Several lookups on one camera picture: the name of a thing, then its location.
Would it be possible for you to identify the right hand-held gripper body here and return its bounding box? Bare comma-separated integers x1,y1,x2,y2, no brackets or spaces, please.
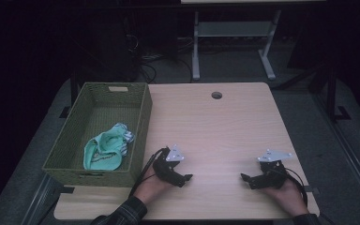
252,149,293,189

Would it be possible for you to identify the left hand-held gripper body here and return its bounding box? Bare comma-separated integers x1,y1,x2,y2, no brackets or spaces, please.
152,143,187,183

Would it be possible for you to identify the mint green baby bib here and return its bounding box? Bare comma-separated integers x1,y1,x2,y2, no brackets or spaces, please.
82,122,136,172

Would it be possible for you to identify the green woven basket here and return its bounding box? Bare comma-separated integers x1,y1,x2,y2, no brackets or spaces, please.
41,82,154,188

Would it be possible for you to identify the person's left hand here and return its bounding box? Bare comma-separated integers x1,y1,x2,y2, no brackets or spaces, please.
133,166,173,205

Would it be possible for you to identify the person's right hand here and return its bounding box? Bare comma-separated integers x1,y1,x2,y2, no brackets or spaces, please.
261,179,310,218

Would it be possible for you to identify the white metal stand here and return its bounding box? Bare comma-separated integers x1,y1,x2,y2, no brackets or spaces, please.
191,8,282,82

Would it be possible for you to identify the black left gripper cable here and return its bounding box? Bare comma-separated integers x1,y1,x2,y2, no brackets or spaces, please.
128,147,167,198

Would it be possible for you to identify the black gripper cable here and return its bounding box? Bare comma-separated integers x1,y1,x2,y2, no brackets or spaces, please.
128,147,167,198
282,167,309,207

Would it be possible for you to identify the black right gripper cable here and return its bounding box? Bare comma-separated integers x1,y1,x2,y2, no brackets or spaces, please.
282,167,309,207

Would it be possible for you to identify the aluminium floor rail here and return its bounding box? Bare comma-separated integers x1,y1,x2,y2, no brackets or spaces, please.
312,93,360,217
22,172,64,225

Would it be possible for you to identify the tangle of floor cables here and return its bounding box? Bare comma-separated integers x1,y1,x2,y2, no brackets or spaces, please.
125,34,195,84

